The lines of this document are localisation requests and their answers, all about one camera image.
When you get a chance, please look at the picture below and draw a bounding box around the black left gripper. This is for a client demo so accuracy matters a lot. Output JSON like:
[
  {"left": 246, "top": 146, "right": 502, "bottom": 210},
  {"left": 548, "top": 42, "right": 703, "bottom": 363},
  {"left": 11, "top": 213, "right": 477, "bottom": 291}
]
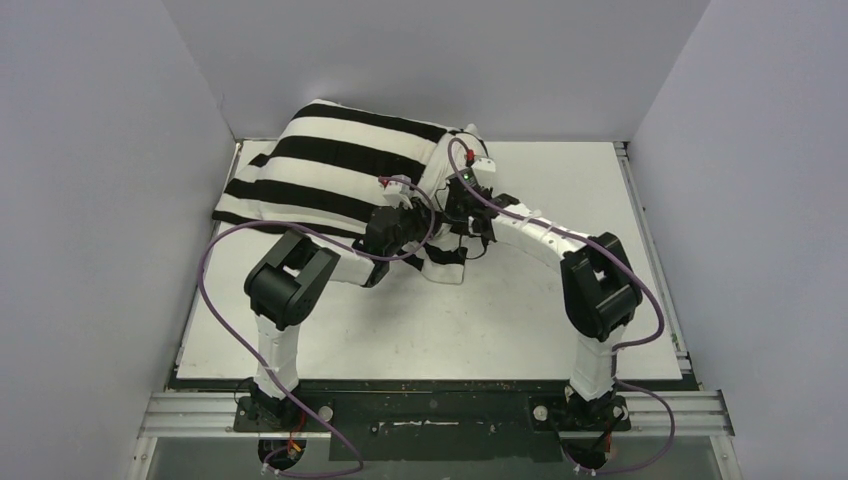
[{"left": 384, "top": 197, "right": 445, "bottom": 259}]

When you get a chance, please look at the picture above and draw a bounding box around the black white striped pillowcase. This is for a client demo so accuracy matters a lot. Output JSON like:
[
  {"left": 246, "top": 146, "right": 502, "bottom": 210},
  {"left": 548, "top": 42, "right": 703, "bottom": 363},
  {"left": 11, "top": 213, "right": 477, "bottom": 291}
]
[{"left": 212, "top": 100, "right": 459, "bottom": 240}]

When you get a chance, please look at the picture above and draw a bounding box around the white pillow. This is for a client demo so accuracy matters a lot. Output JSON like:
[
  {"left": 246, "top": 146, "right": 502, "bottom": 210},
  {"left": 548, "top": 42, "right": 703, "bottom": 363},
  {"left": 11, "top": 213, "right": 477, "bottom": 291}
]
[{"left": 414, "top": 124, "right": 497, "bottom": 285}]

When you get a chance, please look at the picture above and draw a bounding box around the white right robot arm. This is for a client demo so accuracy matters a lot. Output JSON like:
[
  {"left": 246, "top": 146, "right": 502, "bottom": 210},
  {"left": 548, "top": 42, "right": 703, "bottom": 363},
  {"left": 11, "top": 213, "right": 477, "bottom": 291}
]
[{"left": 444, "top": 169, "right": 643, "bottom": 428}]

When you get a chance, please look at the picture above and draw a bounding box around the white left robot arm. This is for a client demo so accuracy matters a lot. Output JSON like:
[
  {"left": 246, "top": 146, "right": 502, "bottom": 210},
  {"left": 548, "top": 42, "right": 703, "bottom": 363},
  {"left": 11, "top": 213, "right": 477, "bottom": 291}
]
[{"left": 244, "top": 199, "right": 440, "bottom": 430}]

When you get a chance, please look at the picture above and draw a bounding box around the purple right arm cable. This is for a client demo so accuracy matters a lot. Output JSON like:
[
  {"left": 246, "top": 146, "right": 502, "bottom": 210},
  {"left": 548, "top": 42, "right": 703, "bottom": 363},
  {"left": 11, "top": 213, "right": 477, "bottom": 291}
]
[{"left": 445, "top": 132, "right": 667, "bottom": 351}]

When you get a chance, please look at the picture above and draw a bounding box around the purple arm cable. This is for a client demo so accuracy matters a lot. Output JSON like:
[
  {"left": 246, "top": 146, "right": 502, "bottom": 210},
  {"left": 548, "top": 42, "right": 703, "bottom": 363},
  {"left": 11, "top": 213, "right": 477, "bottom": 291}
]
[
  {"left": 445, "top": 132, "right": 667, "bottom": 351},
  {"left": 196, "top": 175, "right": 439, "bottom": 480}
]

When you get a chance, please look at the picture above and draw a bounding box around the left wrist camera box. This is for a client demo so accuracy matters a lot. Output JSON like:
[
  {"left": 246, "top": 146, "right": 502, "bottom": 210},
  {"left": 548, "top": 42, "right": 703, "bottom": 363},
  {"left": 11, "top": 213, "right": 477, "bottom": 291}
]
[{"left": 378, "top": 175, "right": 414, "bottom": 204}]

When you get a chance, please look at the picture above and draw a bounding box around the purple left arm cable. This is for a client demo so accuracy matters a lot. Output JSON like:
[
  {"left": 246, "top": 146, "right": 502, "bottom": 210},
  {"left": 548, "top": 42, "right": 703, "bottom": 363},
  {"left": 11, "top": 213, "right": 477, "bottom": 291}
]
[{"left": 196, "top": 175, "right": 439, "bottom": 480}]

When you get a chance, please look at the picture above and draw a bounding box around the black metal base rail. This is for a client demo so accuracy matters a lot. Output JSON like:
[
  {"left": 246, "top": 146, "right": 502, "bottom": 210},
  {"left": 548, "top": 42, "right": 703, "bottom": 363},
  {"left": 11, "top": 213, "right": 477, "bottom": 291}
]
[{"left": 131, "top": 378, "right": 741, "bottom": 479}]

